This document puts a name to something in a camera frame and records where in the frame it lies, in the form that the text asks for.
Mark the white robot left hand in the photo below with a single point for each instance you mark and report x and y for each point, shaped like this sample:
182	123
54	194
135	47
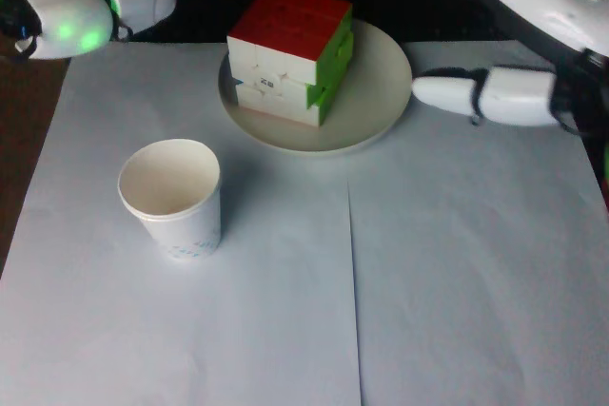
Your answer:
66	21

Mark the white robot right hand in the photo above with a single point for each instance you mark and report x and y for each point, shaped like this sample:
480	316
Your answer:
547	2

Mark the multicoloured Rubik's cube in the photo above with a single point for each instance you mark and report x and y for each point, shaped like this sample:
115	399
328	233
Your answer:
290	25

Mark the white paper cup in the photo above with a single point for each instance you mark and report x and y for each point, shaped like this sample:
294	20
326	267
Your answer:
190	230

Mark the round beige plate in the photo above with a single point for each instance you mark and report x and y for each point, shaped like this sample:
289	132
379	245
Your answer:
371	102

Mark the white paper sheet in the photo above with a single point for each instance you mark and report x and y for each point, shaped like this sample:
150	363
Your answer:
190	330
476	282

